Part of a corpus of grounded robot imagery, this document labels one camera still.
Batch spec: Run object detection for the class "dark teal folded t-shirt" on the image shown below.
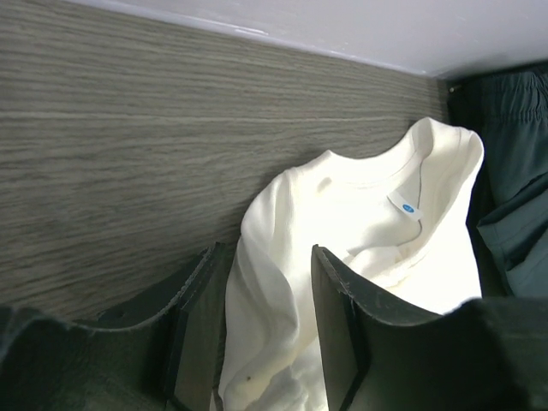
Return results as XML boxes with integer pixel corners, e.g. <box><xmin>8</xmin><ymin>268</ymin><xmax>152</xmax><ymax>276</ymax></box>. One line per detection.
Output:
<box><xmin>448</xmin><ymin>62</ymin><xmax>547</xmax><ymax>298</ymax></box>

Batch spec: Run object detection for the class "white floral print t-shirt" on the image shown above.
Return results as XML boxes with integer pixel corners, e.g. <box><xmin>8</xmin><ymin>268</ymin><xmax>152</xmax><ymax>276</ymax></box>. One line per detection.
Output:
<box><xmin>218</xmin><ymin>117</ymin><xmax>484</xmax><ymax>410</ymax></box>

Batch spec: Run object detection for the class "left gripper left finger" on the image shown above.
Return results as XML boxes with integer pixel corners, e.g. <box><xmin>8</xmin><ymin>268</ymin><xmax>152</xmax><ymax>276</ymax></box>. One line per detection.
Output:
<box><xmin>1</xmin><ymin>243</ymin><xmax>227</xmax><ymax>410</ymax></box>

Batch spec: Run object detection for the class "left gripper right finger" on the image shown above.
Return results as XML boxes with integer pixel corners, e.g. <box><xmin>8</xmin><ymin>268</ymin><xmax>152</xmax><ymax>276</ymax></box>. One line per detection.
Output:
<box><xmin>311</xmin><ymin>246</ymin><xmax>547</xmax><ymax>410</ymax></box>

